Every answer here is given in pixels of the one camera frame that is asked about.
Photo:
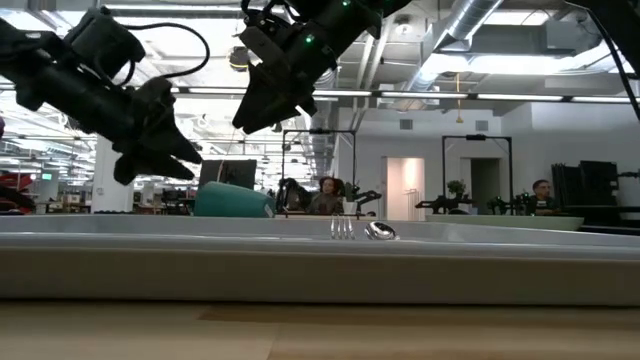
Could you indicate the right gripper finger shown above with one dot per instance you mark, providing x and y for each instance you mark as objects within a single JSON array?
[
  {"x": 295, "y": 112},
  {"x": 265, "y": 100}
]

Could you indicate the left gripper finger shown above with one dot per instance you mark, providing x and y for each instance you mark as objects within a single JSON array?
[
  {"x": 170, "y": 142},
  {"x": 150, "y": 167}
]

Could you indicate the teal cup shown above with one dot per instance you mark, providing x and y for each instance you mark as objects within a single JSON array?
[{"x": 230, "y": 200}]

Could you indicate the metal fork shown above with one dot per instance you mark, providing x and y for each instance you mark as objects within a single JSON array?
[{"x": 342, "y": 229}]

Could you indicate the mint green plate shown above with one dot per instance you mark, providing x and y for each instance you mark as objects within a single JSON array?
[{"x": 500, "y": 222}]

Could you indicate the background black robot arm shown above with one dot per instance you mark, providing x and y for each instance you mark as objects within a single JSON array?
[{"x": 440, "y": 204}]

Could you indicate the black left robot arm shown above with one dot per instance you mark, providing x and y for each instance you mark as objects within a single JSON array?
[{"x": 20, "y": 50}]

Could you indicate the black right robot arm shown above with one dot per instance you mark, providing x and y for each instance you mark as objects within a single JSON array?
[{"x": 627, "y": 25}]

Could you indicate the grey plastic tray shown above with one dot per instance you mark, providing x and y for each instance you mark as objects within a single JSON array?
[{"x": 300, "y": 280}]

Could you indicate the white column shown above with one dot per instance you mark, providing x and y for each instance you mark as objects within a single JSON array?
[{"x": 112, "y": 197}]

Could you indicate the black ceiling-hung device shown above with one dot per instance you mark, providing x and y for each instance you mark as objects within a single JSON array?
[{"x": 240, "y": 57}]

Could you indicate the black computer monitor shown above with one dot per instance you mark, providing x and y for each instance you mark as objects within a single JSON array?
[{"x": 235, "y": 172}]

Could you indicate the green exit sign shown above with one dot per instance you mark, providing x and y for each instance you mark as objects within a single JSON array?
[{"x": 47, "y": 176}]

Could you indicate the person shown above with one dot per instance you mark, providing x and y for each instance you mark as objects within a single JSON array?
[
  {"x": 541, "y": 192},
  {"x": 326, "y": 200}
]

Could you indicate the small plant in white pot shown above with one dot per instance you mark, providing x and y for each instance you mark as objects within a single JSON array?
[{"x": 350, "y": 206}]

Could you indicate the red machine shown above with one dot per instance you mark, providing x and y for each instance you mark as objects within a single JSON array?
[{"x": 12, "y": 182}]

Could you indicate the white door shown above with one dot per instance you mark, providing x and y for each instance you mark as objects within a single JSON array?
[{"x": 412, "y": 185}]

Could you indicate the green potted plant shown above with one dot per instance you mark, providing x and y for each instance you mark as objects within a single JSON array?
[{"x": 456, "y": 187}]

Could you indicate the black storage racks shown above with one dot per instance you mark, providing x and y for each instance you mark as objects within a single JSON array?
[{"x": 595, "y": 182}]

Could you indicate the black frame stand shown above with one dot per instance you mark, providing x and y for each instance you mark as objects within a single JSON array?
[
  {"x": 320, "y": 131},
  {"x": 475, "y": 137}
]

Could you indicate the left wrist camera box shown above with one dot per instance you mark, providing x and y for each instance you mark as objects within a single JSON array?
[{"x": 105, "y": 42}]

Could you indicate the silver ventilation duct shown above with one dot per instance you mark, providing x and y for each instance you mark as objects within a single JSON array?
[{"x": 475, "y": 15}]

